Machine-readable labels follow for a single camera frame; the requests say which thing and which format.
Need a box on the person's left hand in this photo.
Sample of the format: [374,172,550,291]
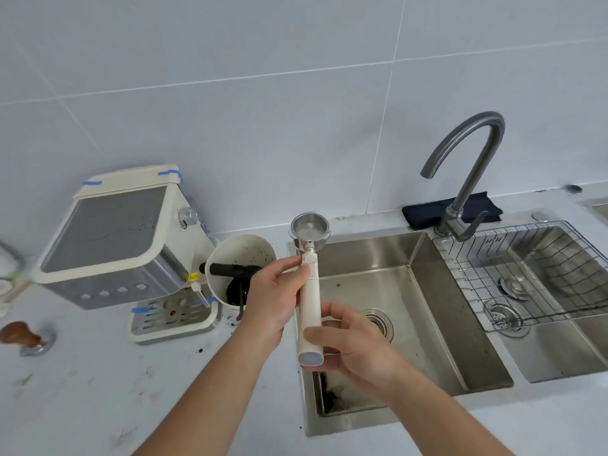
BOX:
[237,255,310,357]

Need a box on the person's right hand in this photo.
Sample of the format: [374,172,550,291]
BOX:
[303,301,409,393]

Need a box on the cream handled portafilter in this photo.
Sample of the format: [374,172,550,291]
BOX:
[290,212,331,366]

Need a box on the cream espresso machine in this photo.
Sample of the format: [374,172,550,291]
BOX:
[32,164,223,346]

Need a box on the grey curved faucet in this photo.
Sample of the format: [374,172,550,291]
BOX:
[420,111,506,243]

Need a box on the person's right forearm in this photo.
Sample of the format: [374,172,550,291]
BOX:
[379,358,516,456]

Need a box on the person's left forearm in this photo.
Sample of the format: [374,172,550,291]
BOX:
[132,327,286,456]

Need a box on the white knock box bucket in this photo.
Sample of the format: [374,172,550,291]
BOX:
[204,234,279,309]

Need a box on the round steel drain strainer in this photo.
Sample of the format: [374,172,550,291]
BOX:
[483,300,531,339]
[360,308,395,345]

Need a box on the stainless steel double sink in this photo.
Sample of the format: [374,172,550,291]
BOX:
[286,220,608,438]

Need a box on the dark folded cloth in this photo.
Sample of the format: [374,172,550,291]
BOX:
[401,191,504,231]

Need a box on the silver sink stopper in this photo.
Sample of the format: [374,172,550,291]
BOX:
[497,275,529,301]

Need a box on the small steel sink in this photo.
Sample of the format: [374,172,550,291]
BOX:
[578,198,608,219]

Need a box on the steel wire dish rack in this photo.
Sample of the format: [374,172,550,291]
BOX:
[439,220,608,333]

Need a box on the wooden handled metal tamper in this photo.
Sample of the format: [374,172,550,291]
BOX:
[0,321,57,358]

